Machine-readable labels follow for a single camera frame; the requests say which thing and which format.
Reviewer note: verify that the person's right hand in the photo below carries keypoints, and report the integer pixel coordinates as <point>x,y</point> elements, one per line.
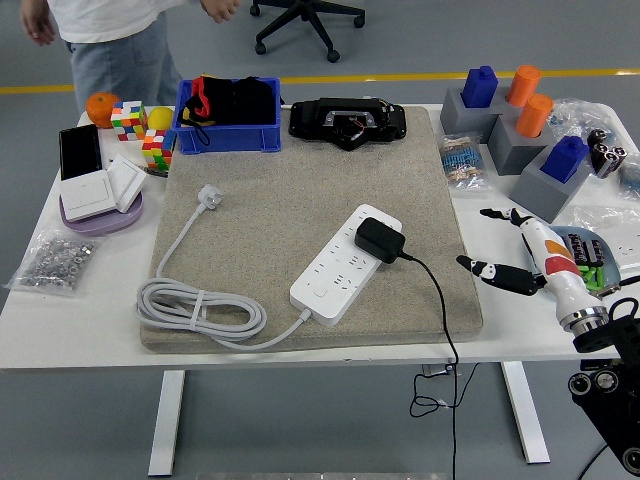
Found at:
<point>39,22</point>

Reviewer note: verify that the bag of metal nuts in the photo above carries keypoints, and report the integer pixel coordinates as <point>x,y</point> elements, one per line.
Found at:
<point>55,260</point>

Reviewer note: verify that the black table control panel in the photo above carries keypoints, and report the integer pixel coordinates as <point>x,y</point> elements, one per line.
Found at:
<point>592,366</point>

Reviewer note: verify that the purple tray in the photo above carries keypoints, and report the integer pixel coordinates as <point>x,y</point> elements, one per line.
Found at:
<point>100,226</point>

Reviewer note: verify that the small metal bracket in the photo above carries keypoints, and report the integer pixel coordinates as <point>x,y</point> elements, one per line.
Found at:
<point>435,371</point>

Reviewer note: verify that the black office chair base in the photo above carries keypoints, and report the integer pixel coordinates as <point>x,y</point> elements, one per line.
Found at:
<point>308,7</point>

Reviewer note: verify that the green plastic pieces pile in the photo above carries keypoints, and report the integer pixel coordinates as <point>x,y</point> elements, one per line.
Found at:
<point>594,277</point>

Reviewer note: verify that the clear bag of blue parts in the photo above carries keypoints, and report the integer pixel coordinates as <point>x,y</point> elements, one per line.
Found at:
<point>631,177</point>
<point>580,115</point>

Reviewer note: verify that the bag of resistors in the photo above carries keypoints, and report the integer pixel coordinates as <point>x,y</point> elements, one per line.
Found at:
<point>462,160</point>

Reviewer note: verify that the colourful puzzle cube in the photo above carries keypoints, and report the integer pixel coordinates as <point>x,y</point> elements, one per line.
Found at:
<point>129,120</point>
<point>157,150</point>

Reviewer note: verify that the black capacitor bundle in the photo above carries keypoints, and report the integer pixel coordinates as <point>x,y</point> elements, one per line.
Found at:
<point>607,155</point>

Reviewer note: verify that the white wall switch panel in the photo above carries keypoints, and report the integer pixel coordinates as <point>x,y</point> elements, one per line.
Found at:
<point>127,180</point>
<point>87,195</point>

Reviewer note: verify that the black fabric bundle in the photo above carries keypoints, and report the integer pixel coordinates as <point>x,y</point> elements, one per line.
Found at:
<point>255,102</point>

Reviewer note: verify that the blue plastic bin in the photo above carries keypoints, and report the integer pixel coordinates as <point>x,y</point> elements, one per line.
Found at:
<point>225,140</point>

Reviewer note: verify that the clear bag with white part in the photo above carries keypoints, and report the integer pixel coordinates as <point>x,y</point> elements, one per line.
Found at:
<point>615,220</point>

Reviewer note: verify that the white table leg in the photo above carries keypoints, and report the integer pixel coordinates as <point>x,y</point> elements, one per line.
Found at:
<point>167,425</point>
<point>525,415</point>

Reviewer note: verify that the person's left hand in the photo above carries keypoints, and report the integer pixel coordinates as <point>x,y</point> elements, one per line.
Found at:
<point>222,10</point>

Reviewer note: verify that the yellow lemon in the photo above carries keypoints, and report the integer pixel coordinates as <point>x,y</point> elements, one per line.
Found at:
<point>161,117</point>

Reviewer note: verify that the blue square peg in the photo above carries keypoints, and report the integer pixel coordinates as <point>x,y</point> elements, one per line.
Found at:
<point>565,160</point>
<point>480,87</point>

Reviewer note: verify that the orange fruit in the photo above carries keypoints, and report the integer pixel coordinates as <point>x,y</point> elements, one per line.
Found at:
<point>100,110</point>

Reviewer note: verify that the light blue plate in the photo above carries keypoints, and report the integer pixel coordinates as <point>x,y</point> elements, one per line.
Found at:
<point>613,270</point>

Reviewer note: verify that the orange cylinder peg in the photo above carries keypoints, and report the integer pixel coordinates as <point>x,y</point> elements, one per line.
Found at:
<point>523,85</point>
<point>534,116</point>

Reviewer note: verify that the black smartphone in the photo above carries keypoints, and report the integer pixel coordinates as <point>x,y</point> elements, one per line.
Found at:
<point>80,150</point>

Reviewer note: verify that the white power strip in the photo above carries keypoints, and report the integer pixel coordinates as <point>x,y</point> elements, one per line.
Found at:
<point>325,280</point>

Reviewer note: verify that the person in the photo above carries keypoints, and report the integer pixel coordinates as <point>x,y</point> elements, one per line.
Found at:
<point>115,55</point>

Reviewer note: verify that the grey peg holder block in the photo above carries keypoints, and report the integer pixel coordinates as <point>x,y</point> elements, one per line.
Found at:
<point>510,155</point>
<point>540,195</point>
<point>457,120</point>

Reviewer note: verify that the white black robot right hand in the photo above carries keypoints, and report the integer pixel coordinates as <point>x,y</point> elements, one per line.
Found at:
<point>560,265</point>

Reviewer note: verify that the black electronic device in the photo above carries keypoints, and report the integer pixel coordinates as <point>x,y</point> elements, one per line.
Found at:
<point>310,117</point>

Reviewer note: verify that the grey-brown mat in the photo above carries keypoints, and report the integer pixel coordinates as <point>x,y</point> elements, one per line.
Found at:
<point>280,200</point>

